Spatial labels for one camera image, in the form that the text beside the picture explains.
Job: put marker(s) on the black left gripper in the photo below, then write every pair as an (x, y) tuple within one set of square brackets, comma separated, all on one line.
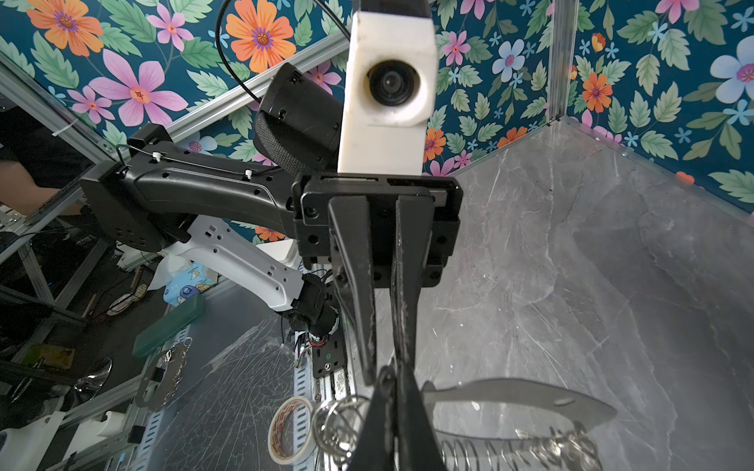
[(357, 221)]

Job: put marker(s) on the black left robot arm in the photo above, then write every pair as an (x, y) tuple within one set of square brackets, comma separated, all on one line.
[(235, 217)]

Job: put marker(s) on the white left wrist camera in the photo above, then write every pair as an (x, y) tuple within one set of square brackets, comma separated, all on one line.
[(390, 92)]

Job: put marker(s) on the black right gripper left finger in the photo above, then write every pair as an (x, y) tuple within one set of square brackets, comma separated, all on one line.
[(376, 445)]

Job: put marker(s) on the roll of tape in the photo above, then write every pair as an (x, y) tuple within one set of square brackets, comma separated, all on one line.
[(290, 439)]

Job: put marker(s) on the aluminium frame post back right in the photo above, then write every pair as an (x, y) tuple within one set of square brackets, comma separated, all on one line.
[(562, 50)]

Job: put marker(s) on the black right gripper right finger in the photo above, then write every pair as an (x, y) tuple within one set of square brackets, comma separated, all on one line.
[(417, 446)]

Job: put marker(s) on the steel key holder plate with rings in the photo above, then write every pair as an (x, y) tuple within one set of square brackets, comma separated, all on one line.
[(511, 423)]

